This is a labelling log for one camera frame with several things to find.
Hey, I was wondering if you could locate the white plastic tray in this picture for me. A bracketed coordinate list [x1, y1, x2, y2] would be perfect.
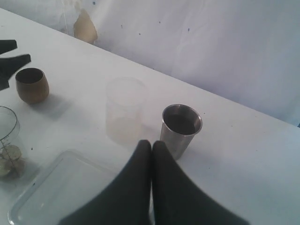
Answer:
[7, 150, 116, 225]

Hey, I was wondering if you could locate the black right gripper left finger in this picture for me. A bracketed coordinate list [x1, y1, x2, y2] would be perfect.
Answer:
[60, 140, 151, 225]

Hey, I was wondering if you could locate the translucent plastic cup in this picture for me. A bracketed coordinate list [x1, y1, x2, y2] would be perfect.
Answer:
[106, 77, 147, 147]

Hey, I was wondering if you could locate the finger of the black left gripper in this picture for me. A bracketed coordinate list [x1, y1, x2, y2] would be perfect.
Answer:
[0, 40, 17, 54]
[0, 54, 31, 90]

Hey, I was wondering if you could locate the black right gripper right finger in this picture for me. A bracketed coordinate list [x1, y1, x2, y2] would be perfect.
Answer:
[152, 141, 249, 225]

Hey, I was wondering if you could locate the clear plastic shaker body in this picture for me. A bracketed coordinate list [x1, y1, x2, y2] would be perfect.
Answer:
[0, 106, 25, 180]

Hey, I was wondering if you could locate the stainless steel cup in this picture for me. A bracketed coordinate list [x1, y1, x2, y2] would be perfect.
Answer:
[160, 104, 203, 160]

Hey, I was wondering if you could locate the brown wooden cup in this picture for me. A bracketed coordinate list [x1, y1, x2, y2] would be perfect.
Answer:
[15, 67, 50, 104]

